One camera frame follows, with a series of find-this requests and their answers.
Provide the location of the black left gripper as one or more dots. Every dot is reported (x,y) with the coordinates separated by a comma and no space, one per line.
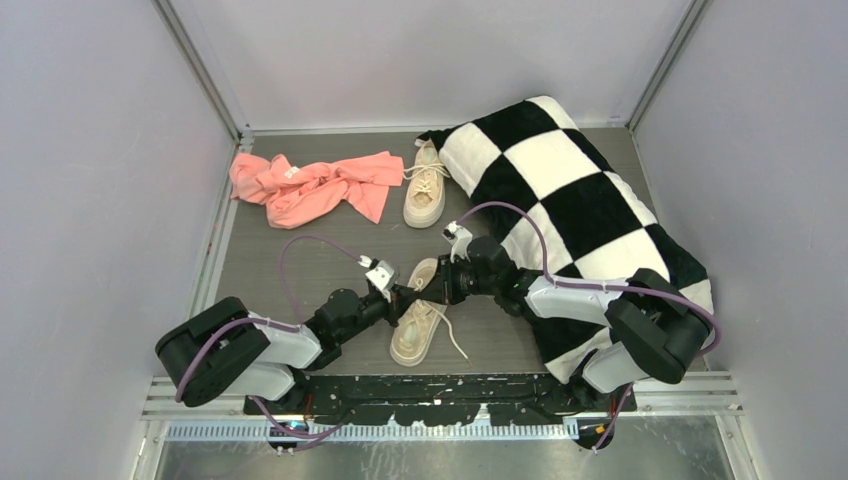
(400,297)

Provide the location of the black white checkered pillow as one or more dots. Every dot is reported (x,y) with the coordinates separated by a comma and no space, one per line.
(552,199)

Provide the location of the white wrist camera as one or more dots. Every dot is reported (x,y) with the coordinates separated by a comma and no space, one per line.
(459,239)
(379,274)

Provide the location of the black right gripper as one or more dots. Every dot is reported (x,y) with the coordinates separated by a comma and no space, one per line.
(442,290)

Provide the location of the aluminium front rail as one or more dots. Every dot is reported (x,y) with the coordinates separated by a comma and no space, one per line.
(700,394)

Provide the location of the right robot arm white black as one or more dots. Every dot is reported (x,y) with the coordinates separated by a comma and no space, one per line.
(590,334)

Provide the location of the pink cloth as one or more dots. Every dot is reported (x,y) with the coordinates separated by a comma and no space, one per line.
(294,196)

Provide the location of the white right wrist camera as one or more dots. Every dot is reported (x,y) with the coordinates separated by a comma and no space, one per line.
(459,239)

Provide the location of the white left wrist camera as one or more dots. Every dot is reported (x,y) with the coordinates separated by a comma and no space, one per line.
(379,274)

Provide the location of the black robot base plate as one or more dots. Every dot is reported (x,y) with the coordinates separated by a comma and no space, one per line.
(442,400)

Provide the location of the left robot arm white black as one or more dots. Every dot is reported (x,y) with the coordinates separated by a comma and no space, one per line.
(227,349)

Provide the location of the beige sneaker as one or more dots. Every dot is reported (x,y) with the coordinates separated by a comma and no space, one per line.
(416,328)
(425,198)

